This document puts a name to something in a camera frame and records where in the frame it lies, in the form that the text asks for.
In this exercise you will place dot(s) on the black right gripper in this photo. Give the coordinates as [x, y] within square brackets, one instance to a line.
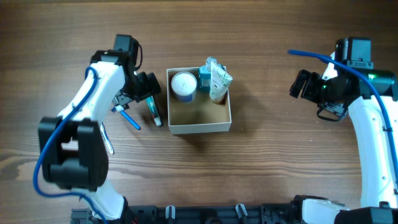
[310, 86]

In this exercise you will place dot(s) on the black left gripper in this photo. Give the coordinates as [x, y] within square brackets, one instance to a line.
[148, 88]

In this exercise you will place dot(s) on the green toothpaste tube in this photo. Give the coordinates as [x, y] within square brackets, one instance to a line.
[153, 110]

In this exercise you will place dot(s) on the white round cotton swab jar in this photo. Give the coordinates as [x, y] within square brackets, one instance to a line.
[184, 86]

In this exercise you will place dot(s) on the blue mouthwash bottle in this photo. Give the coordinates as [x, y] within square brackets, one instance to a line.
[204, 74]

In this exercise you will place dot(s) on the blue white toothbrush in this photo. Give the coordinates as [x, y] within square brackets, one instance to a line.
[107, 142]

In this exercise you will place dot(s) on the white lotion tube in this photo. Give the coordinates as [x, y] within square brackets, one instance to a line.
[219, 83]

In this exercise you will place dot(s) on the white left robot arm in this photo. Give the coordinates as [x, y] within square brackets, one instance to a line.
[73, 160]

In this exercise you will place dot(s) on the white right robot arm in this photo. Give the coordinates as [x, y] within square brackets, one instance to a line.
[351, 86]

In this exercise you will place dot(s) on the white cardboard box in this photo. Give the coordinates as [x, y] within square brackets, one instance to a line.
[198, 116]

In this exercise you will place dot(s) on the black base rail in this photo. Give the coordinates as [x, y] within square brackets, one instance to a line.
[240, 213]

